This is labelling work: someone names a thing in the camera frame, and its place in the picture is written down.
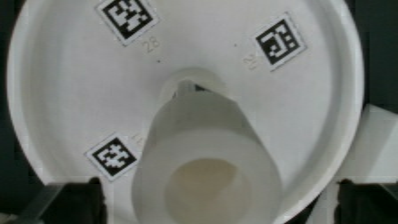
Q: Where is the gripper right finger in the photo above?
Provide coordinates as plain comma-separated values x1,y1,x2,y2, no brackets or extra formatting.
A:
334,179,398,224

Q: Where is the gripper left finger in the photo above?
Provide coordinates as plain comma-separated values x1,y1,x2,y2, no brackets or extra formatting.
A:
0,177,108,224

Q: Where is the white cylindrical table leg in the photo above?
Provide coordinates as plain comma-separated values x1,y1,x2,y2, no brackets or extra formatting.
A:
131,81,281,224

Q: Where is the white round table top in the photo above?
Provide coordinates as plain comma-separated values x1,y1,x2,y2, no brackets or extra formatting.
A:
7,0,364,224

